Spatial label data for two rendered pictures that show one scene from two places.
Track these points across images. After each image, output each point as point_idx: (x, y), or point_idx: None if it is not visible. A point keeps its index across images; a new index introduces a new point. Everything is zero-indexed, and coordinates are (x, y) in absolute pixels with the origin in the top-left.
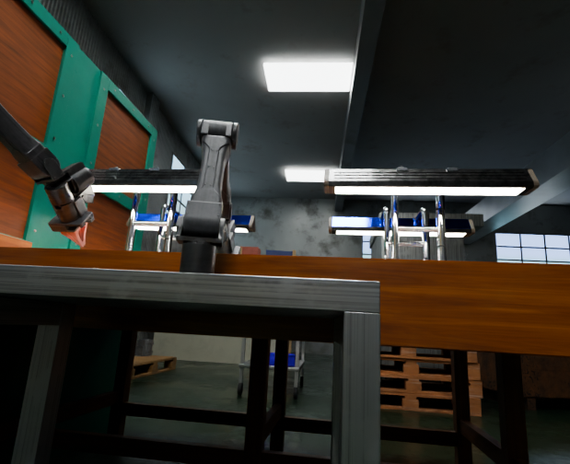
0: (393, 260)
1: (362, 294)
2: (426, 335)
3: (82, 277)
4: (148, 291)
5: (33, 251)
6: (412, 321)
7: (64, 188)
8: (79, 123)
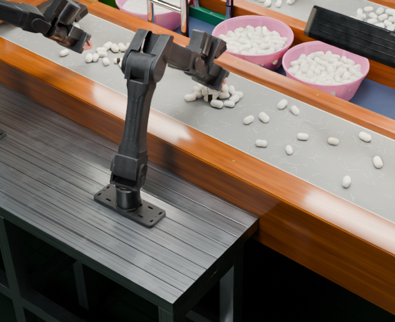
0: (288, 203)
1: (165, 304)
2: (305, 260)
3: (51, 238)
4: (78, 257)
5: (50, 87)
6: (297, 248)
7: (55, 33)
8: None
